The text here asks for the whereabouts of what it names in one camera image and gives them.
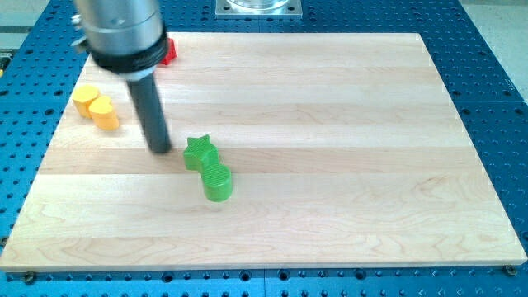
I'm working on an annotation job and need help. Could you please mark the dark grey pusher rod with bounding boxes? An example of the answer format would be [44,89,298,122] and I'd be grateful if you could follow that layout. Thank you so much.
[126,75,172,153]

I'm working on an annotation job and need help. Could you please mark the green star block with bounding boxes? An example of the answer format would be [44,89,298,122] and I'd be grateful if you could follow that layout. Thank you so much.
[183,134,219,172]

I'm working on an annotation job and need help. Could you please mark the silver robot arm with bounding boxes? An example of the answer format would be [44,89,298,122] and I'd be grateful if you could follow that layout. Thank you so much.
[72,0,172,153]

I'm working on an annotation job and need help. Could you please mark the yellow heart block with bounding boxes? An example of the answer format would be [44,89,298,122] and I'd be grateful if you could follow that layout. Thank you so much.
[88,96,120,130]

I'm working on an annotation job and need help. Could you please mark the red block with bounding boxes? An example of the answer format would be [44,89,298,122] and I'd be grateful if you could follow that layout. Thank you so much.
[160,38,177,66]

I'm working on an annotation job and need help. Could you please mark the yellow hexagon block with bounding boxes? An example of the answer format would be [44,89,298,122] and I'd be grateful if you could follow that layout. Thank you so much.
[72,85,100,118]

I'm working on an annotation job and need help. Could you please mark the blue perforated table plate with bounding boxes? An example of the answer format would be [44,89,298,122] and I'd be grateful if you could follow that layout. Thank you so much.
[1,1,527,296]

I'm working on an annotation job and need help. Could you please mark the green cylinder block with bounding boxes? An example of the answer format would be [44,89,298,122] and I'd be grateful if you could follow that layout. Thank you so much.
[201,163,233,202]

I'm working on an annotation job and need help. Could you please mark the wooden board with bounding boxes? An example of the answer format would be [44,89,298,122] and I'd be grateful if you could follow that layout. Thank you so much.
[1,33,526,271]

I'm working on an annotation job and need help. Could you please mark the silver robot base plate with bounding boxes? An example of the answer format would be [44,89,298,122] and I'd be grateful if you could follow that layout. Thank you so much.
[214,0,303,19]

